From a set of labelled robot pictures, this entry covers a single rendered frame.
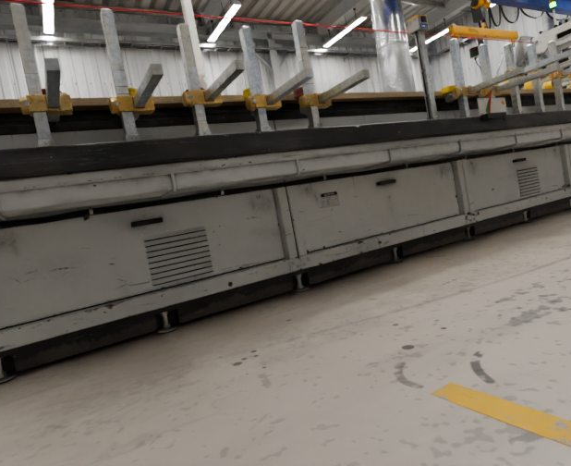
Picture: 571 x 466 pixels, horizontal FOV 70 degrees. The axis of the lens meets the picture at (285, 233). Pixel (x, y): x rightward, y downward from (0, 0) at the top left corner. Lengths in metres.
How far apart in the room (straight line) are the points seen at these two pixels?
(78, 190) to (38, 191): 0.11
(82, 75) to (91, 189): 7.82
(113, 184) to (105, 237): 0.28
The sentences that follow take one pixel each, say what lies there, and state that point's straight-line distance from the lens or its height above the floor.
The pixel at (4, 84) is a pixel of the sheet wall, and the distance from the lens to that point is 9.11.
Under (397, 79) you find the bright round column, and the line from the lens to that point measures 6.88.
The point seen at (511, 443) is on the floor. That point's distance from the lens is 0.73.
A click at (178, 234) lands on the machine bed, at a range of 1.70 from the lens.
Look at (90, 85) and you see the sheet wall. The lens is 9.20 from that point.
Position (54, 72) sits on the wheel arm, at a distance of 1.21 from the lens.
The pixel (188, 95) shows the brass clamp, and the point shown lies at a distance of 1.55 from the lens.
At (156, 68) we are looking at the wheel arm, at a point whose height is 0.82.
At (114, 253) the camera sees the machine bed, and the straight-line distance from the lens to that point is 1.67.
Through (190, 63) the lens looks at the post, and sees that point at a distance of 1.61.
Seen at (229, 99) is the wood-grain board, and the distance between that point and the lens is 1.80.
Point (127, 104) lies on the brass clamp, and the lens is 1.49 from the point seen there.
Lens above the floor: 0.38
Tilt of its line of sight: 3 degrees down
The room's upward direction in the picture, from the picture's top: 10 degrees counter-clockwise
